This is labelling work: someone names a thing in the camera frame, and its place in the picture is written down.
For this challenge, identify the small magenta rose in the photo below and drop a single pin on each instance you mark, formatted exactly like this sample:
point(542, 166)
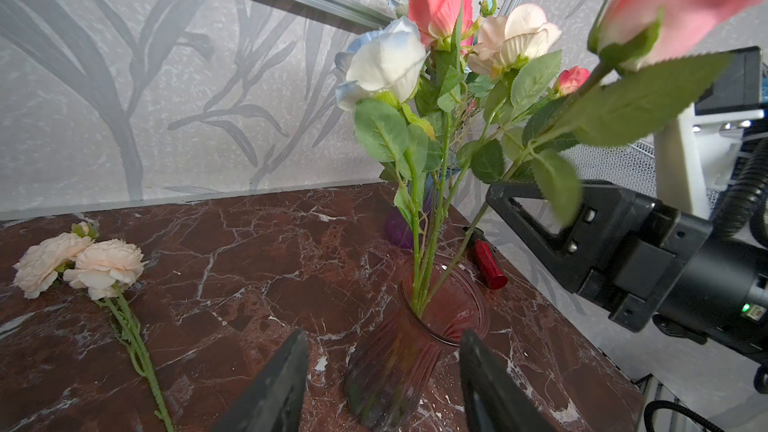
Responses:
point(569, 81)

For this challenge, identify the white wire basket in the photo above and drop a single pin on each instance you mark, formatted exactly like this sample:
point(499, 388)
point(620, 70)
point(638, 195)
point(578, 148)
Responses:
point(632, 166)

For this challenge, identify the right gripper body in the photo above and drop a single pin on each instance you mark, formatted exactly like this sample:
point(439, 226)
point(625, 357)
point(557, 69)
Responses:
point(646, 262)

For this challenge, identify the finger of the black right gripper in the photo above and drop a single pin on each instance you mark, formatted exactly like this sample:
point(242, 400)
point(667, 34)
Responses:
point(571, 254)

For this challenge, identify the light pink rosebud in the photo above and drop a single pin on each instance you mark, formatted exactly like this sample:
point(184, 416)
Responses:
point(627, 35)

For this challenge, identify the red glass vase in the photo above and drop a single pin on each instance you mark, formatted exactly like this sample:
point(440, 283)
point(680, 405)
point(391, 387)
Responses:
point(391, 366)

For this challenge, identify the peach rose spray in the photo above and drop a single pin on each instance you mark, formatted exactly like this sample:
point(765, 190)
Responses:
point(104, 270)

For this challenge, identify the red spray bottle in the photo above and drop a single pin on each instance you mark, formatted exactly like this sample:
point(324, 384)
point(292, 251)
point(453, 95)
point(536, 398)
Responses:
point(481, 254)

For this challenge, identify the peach cream rose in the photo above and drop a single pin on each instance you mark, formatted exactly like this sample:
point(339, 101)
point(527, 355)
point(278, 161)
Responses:
point(480, 78)

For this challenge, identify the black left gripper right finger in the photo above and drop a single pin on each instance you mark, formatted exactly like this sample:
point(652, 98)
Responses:
point(492, 399)

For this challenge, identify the large salmon rose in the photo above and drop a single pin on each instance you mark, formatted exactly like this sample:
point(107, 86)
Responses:
point(441, 101)

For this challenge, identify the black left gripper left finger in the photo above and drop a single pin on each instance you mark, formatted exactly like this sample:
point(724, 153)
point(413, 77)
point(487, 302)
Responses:
point(274, 399)

